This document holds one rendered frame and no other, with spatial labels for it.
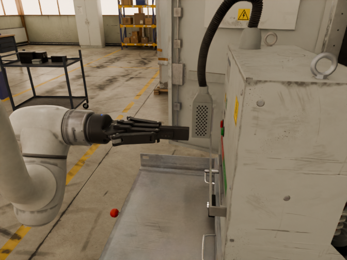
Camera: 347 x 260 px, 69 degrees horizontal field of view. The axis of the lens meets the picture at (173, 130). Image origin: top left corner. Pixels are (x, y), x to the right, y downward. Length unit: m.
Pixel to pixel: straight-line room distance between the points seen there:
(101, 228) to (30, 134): 1.53
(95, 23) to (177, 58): 10.71
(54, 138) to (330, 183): 0.60
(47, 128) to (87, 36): 11.47
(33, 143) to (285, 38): 0.93
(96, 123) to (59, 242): 1.59
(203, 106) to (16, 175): 0.63
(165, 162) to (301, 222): 0.68
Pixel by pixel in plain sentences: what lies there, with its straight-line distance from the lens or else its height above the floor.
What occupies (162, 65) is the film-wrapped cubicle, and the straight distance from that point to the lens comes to 4.93.
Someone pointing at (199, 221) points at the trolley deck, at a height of 0.85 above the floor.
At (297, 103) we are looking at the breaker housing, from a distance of 0.48.
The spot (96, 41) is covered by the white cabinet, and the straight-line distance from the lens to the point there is 11.93.
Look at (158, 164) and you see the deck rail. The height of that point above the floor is 0.86.
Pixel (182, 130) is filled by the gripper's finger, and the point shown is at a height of 1.24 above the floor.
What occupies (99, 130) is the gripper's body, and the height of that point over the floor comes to 1.24.
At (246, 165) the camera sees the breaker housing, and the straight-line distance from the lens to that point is 0.52.
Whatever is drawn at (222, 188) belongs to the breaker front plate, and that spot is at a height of 1.04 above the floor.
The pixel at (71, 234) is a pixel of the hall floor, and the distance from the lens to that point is 2.16.
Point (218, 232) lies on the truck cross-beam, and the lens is 0.79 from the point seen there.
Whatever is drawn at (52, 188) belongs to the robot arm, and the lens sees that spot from 0.64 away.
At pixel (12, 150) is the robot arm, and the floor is 1.30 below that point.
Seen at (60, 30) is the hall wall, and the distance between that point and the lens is 13.56.
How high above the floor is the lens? 1.50
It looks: 25 degrees down
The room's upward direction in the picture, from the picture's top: straight up
